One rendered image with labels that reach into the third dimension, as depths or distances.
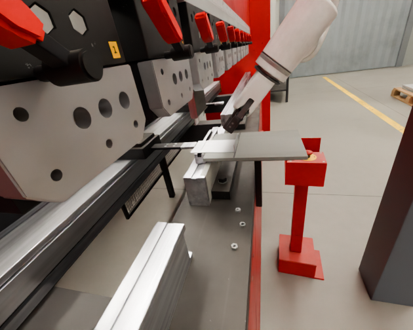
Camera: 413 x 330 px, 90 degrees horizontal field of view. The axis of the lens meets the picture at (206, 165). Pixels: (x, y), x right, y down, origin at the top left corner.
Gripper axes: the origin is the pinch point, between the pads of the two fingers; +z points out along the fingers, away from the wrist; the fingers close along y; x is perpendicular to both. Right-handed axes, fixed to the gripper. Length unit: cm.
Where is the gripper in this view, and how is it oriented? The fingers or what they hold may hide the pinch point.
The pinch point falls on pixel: (231, 124)
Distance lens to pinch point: 59.3
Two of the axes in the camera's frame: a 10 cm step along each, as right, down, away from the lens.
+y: -2.3, 5.0, -8.3
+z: -5.0, 6.7, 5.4
